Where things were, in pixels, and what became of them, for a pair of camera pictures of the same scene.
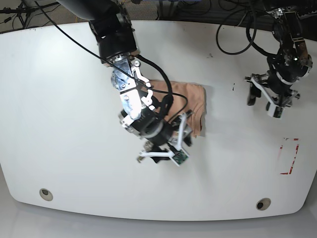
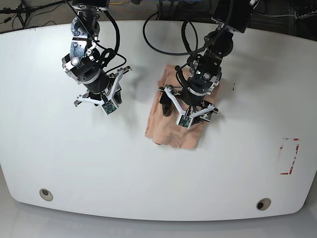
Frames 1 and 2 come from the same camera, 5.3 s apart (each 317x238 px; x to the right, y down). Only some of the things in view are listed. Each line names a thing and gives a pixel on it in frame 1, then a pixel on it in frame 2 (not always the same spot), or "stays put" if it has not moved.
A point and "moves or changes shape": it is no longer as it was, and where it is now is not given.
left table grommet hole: [45, 194] stays put
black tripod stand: [22, 10] stays put
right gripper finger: [254, 92] to [166, 102]
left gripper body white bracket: [179, 147] to [111, 98]
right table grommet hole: [263, 204] stays put
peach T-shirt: [196, 102] moves or changes shape
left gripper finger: [187, 139] to [117, 96]
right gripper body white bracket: [273, 104] to [169, 90]
